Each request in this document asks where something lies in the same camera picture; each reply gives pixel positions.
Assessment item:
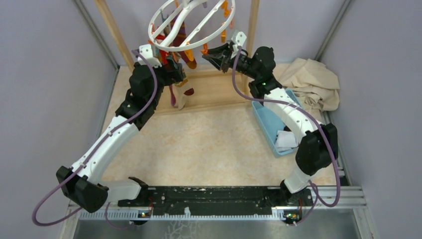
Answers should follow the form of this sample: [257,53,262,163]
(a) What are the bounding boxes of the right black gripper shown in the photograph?
[202,43,258,80]

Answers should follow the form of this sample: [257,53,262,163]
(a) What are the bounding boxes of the wooden hanger stand frame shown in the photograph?
[94,0,246,115]

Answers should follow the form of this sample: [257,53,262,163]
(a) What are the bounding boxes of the white round clip hanger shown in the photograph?
[147,0,237,52]

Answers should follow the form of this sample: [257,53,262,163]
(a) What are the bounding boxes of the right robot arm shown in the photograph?
[202,43,338,205]

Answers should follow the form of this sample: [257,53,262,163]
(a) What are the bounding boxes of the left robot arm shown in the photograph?
[56,56,186,213]

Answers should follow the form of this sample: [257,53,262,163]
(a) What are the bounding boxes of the red santa sock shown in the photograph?
[155,34,170,64]

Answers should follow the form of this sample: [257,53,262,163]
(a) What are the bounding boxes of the purple pink striped sock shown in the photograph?
[170,22,197,107]

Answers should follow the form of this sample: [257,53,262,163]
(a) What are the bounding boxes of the light blue plastic basket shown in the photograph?
[251,101,294,158]

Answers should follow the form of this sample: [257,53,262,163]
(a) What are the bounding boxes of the beige crumpled cloth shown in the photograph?
[276,58,340,112]

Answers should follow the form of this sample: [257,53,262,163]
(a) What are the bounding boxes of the white folded sock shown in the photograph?
[274,130,299,152]

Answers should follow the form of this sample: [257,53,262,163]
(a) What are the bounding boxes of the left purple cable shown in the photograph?
[31,49,160,230]

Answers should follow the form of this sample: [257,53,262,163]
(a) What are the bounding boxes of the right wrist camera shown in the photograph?
[230,30,247,51]

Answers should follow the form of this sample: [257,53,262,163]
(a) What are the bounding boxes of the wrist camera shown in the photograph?
[137,44,162,68]
[230,30,247,51]

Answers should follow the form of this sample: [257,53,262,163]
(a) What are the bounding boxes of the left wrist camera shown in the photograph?
[137,44,162,68]

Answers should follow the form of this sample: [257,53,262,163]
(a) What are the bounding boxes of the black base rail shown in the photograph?
[118,186,314,216]

